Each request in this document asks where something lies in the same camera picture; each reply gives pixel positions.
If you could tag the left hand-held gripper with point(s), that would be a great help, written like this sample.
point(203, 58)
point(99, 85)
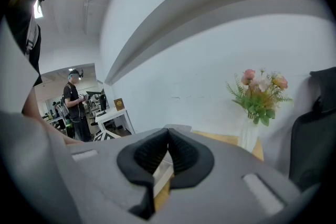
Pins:
point(105, 136)

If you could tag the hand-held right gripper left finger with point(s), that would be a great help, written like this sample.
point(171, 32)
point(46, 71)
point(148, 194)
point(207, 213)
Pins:
point(105, 165)

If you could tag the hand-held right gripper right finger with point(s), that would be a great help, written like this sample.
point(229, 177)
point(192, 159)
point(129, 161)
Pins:
point(236, 165)

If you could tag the brown box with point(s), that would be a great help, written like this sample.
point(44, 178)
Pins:
point(119, 104)

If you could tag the white side table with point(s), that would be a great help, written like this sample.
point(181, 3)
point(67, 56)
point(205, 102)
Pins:
point(113, 115)

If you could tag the white vase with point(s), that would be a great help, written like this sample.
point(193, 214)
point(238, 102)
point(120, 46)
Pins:
point(248, 136)

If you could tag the black office workstation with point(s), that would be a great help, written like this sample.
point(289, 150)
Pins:
point(101, 101)

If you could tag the pink flower bouquet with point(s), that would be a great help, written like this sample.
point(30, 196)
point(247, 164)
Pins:
point(258, 98)

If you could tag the black mesh office chair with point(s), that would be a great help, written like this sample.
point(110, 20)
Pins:
point(315, 139)

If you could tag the person's black clothed body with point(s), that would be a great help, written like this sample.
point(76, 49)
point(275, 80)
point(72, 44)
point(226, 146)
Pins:
point(18, 23)

